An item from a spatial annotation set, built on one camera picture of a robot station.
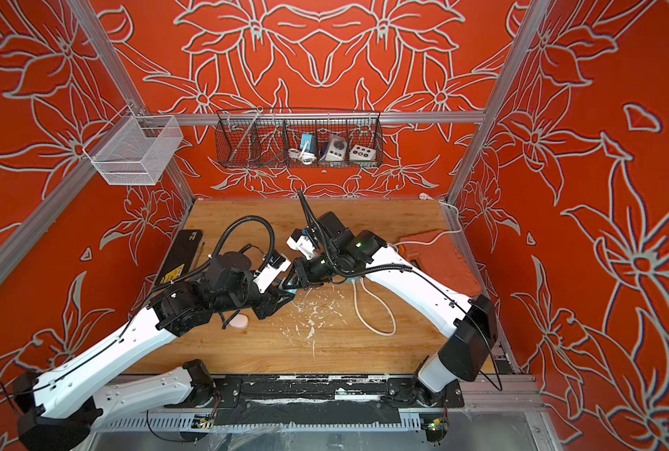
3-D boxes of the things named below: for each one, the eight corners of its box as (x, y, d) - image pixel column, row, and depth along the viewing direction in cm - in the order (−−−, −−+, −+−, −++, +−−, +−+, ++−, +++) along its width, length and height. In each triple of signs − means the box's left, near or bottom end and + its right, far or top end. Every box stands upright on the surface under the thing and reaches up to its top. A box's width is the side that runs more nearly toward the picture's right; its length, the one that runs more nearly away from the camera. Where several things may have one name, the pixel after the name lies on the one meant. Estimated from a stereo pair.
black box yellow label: (158, 285, 97) (154, 281, 94) (181, 234, 111) (178, 229, 109) (185, 285, 97) (181, 281, 94) (204, 234, 111) (202, 229, 109)
